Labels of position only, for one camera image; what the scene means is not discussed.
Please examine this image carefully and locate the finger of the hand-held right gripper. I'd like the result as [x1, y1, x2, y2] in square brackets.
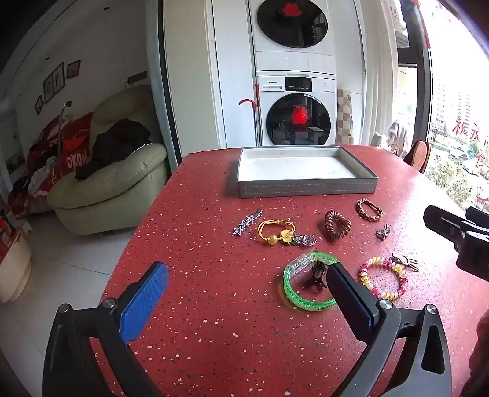
[424, 205, 469, 253]
[465, 207, 489, 233]

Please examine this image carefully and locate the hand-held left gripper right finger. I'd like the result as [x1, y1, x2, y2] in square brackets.
[326, 263, 453, 397]

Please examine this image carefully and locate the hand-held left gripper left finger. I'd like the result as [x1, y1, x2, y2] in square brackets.
[43, 261, 170, 397]

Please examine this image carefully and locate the pink yellow spiral hair tie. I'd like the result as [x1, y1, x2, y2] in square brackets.
[358, 256, 409, 301]

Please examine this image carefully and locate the gold metal hairpin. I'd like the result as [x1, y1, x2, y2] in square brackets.
[390, 253, 420, 272]

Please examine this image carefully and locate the dark claw hair clip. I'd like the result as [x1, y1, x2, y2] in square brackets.
[300, 261, 328, 289]

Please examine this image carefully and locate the green glitter bangle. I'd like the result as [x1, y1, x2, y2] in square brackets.
[283, 251, 341, 311]

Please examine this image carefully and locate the brown spiral hair tie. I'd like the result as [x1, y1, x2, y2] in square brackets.
[324, 209, 352, 242]

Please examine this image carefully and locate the yellow beaded hair tie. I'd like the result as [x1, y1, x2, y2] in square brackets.
[257, 218, 296, 246]

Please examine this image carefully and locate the silver star hair clip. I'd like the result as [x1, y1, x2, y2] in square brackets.
[232, 208, 264, 238]

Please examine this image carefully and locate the grey jewelry tray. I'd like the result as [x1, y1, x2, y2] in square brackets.
[237, 146, 379, 199]

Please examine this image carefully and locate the person's right forearm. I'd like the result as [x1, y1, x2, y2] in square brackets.
[460, 309, 489, 397]

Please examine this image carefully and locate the silver rhinestone brooch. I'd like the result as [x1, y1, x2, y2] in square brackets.
[288, 234, 318, 248]

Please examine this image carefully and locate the beige garment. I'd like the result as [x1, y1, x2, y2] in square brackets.
[372, 120, 409, 157]

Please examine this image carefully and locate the pale green sofa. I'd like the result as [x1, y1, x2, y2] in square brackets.
[48, 86, 169, 235]

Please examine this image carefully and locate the white round stool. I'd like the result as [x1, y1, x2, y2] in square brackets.
[0, 229, 33, 304]

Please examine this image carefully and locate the checkered cloth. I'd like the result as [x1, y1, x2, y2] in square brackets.
[336, 89, 353, 145]

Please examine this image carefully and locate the black clothing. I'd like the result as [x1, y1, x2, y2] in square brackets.
[74, 119, 151, 181]

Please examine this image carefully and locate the white curtain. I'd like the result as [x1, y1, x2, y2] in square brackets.
[361, 0, 400, 149]

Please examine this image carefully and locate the red printed blanket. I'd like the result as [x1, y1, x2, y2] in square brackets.
[8, 112, 94, 214]

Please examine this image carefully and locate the metal pole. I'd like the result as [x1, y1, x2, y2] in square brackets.
[57, 100, 73, 161]

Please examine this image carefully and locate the white washing machine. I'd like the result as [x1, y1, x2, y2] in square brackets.
[255, 71, 339, 146]

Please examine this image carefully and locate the white tumble dryer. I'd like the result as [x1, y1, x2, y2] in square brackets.
[250, 0, 337, 73]

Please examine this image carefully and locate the white tall cabinet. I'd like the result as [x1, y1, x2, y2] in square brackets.
[208, 0, 256, 149]

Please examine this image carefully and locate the brown braided bracelet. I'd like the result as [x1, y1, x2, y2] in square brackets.
[356, 198, 384, 221]

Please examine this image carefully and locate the red handled mop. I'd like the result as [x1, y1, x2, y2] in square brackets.
[239, 85, 262, 146]

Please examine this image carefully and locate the large picture frame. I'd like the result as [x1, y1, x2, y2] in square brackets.
[43, 63, 65, 103]

